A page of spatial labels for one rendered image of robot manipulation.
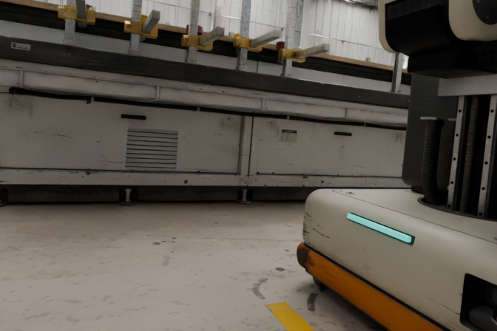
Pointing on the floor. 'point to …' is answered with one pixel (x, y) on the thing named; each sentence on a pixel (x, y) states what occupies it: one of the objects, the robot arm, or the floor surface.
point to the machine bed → (182, 133)
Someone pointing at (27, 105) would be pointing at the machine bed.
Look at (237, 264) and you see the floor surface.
